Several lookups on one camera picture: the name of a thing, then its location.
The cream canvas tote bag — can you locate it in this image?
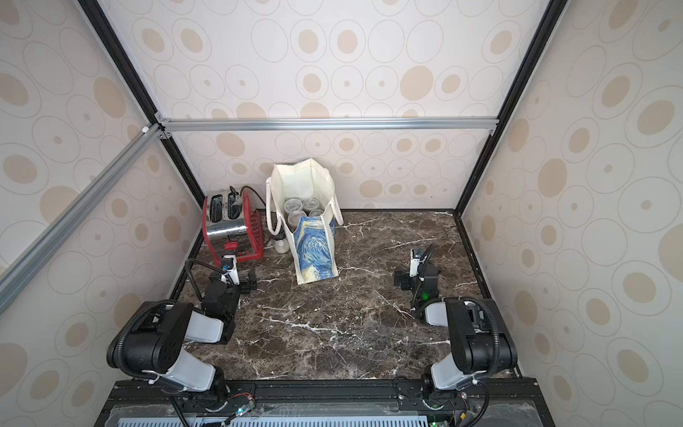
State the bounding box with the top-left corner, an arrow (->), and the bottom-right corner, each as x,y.
265,158 -> 343,285

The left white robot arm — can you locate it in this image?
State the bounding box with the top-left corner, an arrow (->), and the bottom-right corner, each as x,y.
106,255 -> 258,401

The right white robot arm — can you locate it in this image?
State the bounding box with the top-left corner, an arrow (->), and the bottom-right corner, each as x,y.
394,270 -> 518,414

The small bottle behind bag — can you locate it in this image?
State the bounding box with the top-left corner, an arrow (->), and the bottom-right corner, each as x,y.
273,234 -> 290,254

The seed jar in bag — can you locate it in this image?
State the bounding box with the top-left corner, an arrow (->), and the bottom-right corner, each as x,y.
287,210 -> 308,231
283,197 -> 303,215
302,197 -> 321,213

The red chrome toaster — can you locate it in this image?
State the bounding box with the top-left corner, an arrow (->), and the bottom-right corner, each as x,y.
202,186 -> 265,266

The left diagonal aluminium bar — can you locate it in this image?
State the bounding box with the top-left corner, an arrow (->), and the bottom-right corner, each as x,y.
1,124 -> 162,311

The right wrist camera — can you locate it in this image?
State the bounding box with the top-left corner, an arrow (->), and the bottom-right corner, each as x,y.
409,248 -> 426,278

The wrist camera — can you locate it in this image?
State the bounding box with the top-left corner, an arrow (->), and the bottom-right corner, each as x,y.
409,248 -> 426,278
221,255 -> 240,286

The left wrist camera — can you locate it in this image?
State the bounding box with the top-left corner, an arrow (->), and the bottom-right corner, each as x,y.
221,255 -> 240,286

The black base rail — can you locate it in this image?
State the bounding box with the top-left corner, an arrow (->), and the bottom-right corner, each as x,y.
96,377 -> 554,426

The horizontal aluminium frame bar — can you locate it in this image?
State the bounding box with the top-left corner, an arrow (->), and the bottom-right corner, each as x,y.
162,117 -> 498,132

